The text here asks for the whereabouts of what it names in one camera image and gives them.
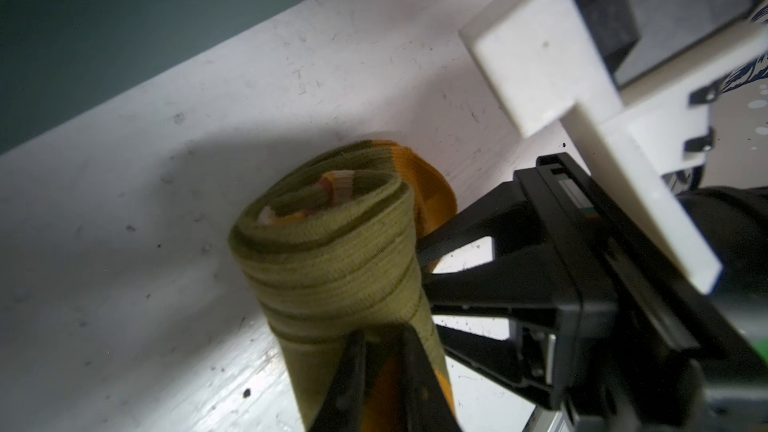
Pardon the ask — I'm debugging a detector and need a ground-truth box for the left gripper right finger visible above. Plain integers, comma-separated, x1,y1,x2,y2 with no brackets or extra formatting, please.
401,325,461,432

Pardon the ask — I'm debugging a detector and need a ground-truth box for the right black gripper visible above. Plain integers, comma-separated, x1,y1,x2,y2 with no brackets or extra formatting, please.
417,153,767,431

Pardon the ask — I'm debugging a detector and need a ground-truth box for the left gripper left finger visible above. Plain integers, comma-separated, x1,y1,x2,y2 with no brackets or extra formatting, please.
309,332,367,432

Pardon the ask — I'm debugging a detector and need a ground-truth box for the olive striped sock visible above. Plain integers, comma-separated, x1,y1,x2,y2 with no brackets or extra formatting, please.
228,140,457,431

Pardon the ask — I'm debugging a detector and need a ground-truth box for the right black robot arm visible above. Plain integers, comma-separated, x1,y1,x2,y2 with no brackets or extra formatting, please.
417,153,767,431

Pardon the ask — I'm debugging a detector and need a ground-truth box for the green compartment tray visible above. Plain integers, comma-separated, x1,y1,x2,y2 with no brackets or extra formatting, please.
1,0,304,151

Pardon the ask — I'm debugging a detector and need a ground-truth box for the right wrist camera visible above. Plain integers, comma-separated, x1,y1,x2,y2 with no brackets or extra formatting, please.
459,0,767,293

